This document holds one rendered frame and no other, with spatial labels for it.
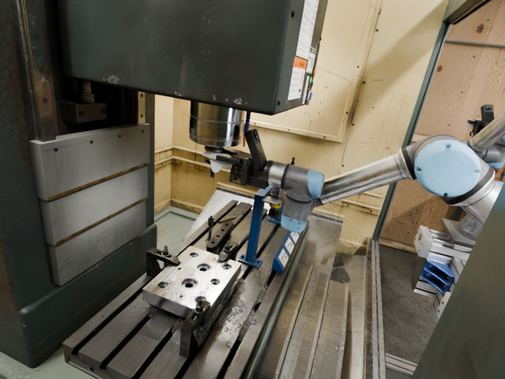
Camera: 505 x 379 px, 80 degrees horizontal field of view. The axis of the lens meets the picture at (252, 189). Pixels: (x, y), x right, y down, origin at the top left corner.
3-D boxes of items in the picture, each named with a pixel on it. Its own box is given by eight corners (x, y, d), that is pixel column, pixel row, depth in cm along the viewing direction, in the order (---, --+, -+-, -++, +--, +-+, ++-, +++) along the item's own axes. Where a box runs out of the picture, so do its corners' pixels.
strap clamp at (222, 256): (235, 264, 130) (239, 234, 124) (222, 282, 118) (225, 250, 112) (228, 262, 131) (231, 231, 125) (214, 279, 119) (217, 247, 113)
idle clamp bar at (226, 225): (233, 233, 153) (234, 221, 151) (213, 261, 129) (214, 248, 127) (224, 230, 154) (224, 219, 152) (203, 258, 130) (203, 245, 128)
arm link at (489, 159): (471, 162, 146) (481, 139, 142) (495, 165, 145) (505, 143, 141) (482, 166, 138) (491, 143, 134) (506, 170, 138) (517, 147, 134)
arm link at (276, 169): (283, 167, 83) (291, 160, 90) (268, 163, 84) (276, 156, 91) (279, 192, 86) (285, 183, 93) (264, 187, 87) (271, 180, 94)
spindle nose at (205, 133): (207, 131, 101) (210, 95, 97) (250, 142, 96) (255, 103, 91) (176, 138, 88) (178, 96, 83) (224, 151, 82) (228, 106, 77)
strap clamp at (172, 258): (180, 281, 116) (182, 248, 110) (175, 286, 113) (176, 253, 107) (152, 270, 119) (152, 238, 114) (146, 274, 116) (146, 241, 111)
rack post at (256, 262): (262, 262, 134) (273, 201, 123) (258, 268, 129) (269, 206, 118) (242, 255, 137) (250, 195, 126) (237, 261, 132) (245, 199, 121)
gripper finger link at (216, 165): (198, 171, 90) (228, 176, 90) (200, 152, 88) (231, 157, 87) (201, 168, 93) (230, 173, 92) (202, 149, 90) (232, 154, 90)
